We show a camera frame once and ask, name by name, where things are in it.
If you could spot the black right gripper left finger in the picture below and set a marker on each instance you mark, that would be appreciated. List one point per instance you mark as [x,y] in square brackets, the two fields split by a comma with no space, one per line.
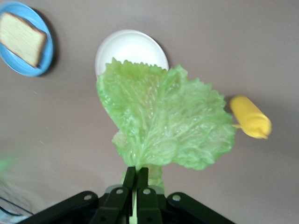
[116,205]

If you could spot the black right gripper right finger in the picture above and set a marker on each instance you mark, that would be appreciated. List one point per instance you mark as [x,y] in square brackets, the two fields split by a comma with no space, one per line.
[147,205]

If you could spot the green lettuce leaf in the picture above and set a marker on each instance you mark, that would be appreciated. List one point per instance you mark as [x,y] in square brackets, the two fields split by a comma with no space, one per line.
[163,116]

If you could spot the brown bread slice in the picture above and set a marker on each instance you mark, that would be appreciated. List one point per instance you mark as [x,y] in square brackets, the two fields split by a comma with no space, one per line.
[21,39]

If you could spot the beige round plate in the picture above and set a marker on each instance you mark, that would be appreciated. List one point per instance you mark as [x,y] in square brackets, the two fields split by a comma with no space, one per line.
[130,46]

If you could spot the blue round plate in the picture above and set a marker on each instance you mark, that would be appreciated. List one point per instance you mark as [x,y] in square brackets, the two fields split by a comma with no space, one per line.
[23,71]

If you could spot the yellow squeeze sauce bottle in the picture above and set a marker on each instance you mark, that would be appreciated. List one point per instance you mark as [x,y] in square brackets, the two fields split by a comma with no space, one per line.
[251,119]

